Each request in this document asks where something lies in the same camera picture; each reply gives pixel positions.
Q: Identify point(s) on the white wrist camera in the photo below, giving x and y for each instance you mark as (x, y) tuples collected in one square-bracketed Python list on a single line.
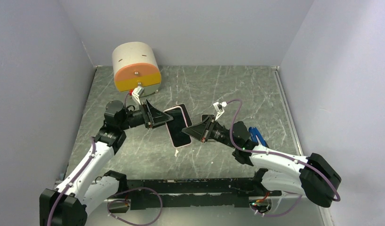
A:
[(136, 93), (219, 108)]

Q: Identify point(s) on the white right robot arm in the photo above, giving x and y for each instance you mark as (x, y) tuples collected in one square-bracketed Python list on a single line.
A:
[(311, 176)]

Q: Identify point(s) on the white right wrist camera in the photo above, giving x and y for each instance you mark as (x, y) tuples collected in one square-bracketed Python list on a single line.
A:
[(219, 108)]

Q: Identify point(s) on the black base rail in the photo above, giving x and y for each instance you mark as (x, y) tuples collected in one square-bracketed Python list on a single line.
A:
[(171, 193)]

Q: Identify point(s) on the black phone front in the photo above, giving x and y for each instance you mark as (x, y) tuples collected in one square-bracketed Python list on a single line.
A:
[(186, 115)]

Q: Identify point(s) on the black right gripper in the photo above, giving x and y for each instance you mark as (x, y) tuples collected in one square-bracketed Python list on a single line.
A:
[(200, 131)]

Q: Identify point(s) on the black phone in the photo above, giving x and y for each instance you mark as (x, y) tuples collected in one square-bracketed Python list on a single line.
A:
[(186, 115), (205, 116), (177, 129)]

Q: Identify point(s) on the cream round drawer box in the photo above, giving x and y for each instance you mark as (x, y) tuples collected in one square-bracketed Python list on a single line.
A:
[(134, 65)]

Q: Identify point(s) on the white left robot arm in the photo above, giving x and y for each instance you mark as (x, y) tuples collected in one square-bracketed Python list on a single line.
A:
[(71, 201)]

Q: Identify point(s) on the pink phone case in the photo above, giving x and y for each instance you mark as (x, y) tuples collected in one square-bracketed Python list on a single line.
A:
[(167, 131)]

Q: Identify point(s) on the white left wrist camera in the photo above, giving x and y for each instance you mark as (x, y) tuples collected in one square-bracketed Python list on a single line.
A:
[(136, 93)]

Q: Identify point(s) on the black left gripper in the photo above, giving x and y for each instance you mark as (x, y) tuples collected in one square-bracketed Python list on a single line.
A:
[(152, 117)]

